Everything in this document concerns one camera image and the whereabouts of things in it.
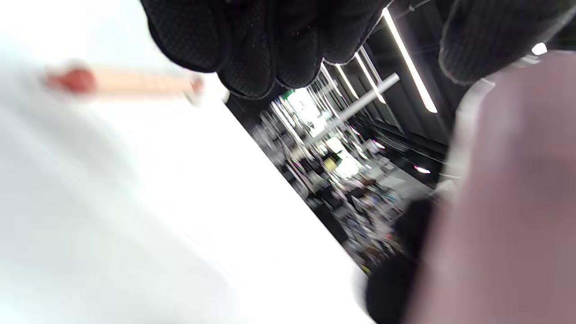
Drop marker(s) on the ceiling light strip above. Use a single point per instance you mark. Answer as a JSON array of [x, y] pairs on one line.
[[409, 60]]

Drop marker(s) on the white frame beam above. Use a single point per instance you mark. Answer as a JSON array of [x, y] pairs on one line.
[[369, 92]]

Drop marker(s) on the person's right hand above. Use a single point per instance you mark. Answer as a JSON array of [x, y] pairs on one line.
[[391, 288]]

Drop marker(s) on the person's left hand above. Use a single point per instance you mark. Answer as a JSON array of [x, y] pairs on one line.
[[252, 40]]

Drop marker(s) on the pink thermos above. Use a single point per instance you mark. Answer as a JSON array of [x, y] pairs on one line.
[[517, 202]]

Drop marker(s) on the white sponge cup brush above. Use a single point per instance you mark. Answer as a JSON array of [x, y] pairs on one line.
[[135, 83]]

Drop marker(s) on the round ceiling light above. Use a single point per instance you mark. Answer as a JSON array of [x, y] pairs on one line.
[[539, 48]]

